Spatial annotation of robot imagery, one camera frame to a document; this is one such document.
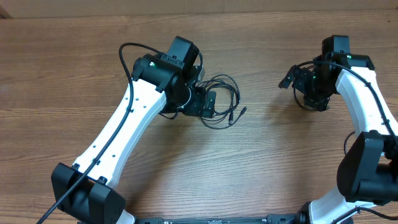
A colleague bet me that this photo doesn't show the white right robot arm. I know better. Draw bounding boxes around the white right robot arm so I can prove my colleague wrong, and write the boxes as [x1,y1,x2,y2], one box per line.
[267,35,397,223]

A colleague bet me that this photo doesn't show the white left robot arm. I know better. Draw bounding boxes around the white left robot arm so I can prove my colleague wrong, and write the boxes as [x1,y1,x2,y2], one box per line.
[39,36,216,223]

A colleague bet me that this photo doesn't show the black USB cable dark plug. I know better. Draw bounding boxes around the black USB cable dark plug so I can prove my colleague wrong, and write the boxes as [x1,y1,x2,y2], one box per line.
[198,80,248,130]

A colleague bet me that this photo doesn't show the black USB-A cable white plug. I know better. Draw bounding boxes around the black USB-A cable white plug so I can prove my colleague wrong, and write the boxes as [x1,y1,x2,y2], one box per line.
[198,74,241,116]

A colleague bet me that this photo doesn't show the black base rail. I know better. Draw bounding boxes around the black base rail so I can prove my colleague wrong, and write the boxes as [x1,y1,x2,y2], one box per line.
[117,214,297,224]

